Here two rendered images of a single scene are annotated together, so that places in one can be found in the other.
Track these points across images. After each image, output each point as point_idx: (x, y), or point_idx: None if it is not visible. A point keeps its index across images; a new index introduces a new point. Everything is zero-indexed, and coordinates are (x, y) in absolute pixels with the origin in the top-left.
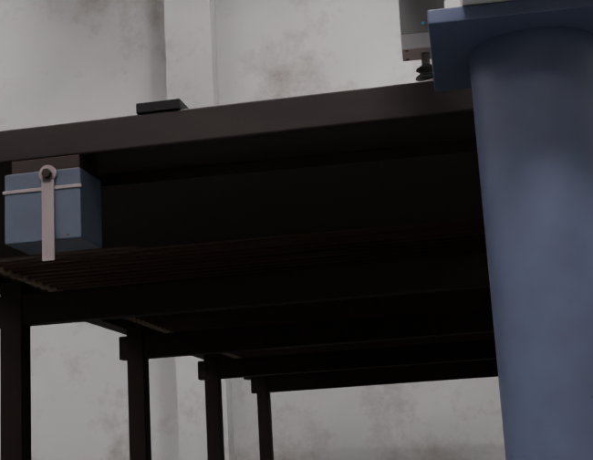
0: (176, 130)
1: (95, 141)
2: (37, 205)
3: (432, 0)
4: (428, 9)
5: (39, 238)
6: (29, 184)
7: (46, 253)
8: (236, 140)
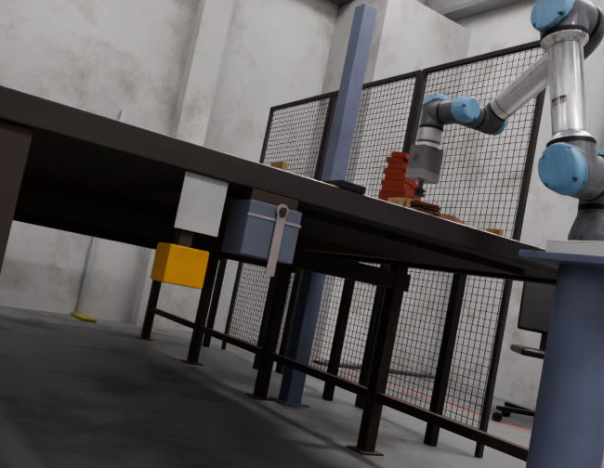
0: (359, 208)
1: (310, 195)
2: (269, 231)
3: (439, 153)
4: (436, 158)
5: (265, 256)
6: (267, 214)
7: (269, 269)
8: (384, 226)
